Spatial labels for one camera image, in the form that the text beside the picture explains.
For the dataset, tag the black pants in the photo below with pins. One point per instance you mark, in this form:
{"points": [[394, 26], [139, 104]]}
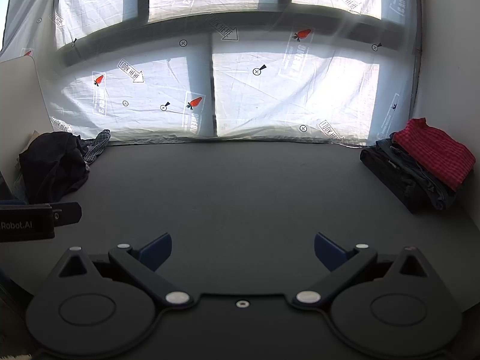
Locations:
{"points": [[390, 174]]}

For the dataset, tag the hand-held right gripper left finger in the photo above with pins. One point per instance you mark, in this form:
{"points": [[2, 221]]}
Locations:
{"points": [[159, 249]]}

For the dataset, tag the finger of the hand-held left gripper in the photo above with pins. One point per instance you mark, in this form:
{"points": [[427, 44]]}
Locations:
{"points": [[69, 213]]}

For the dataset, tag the white board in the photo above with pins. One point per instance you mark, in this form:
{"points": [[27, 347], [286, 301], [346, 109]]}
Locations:
{"points": [[22, 97]]}

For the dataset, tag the blue plaid shirt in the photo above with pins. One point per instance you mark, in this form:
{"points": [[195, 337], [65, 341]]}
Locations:
{"points": [[97, 144]]}

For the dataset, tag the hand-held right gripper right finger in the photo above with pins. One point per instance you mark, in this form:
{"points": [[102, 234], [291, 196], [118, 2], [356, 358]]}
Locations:
{"points": [[327, 250]]}

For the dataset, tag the beige cloth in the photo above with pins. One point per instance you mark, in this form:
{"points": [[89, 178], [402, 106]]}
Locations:
{"points": [[34, 137]]}

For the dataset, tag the printed white sheet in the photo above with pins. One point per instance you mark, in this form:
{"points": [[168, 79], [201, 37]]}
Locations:
{"points": [[240, 82]]}

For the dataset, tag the navy blue sweater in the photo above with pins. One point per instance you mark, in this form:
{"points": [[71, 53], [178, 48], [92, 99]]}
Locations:
{"points": [[56, 168]]}

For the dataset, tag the red checked shirt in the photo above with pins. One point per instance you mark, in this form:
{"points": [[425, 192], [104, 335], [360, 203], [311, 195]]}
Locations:
{"points": [[435, 150]]}

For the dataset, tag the blue jeans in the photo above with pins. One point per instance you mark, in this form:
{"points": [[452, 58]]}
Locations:
{"points": [[416, 174]]}

